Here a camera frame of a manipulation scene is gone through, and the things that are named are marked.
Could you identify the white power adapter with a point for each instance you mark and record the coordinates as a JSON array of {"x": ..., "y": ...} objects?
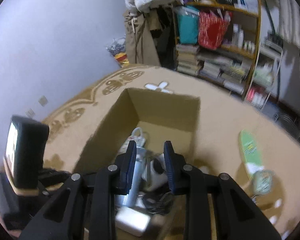
[{"x": 154, "y": 175}]

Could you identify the white wire cart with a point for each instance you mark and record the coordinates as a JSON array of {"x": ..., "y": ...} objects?
[{"x": 265, "y": 73}]

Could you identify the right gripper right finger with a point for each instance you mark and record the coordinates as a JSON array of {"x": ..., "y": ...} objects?
[{"x": 189, "y": 181}]

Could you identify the white charger block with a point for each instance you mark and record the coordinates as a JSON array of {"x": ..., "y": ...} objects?
[{"x": 132, "y": 221}]

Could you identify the stack of books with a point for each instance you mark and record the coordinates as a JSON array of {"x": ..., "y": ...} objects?
[{"x": 187, "y": 61}]

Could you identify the plastic bag of toys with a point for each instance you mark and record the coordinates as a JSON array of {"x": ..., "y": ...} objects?
[{"x": 118, "y": 50}]

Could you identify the wooden bookshelf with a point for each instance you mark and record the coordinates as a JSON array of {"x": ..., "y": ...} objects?
[{"x": 231, "y": 65}]

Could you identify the red gift bag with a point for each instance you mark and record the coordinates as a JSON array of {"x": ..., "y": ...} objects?
[{"x": 212, "y": 28}]

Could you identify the tan hanging coat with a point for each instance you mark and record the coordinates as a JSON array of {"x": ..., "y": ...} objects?
[{"x": 140, "y": 47}]

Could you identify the green mini skateboard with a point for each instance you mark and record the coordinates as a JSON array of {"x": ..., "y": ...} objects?
[{"x": 251, "y": 156}]

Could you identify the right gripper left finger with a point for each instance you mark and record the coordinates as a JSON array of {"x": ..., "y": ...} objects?
[{"x": 115, "y": 179}]

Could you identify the teal bag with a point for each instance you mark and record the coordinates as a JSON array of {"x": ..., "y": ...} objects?
[{"x": 188, "y": 20}]

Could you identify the green earbud case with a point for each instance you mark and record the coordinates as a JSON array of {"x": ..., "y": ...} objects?
[{"x": 263, "y": 182}]

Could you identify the beige patterned rug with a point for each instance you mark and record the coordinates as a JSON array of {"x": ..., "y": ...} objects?
[{"x": 216, "y": 141}]

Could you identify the brown cardboard box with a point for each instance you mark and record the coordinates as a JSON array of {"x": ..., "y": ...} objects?
[{"x": 103, "y": 128}]

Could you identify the phone on left gripper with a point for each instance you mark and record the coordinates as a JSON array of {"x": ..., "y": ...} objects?
[{"x": 25, "y": 147}]

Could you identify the white remote control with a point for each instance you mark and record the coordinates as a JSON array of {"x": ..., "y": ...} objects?
[{"x": 136, "y": 136}]

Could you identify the white wall socket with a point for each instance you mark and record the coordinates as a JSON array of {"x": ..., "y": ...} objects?
[
  {"x": 30, "y": 113},
  {"x": 43, "y": 101}
]

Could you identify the light blue device with loop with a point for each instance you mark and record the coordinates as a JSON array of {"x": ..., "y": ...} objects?
[{"x": 129, "y": 200}]

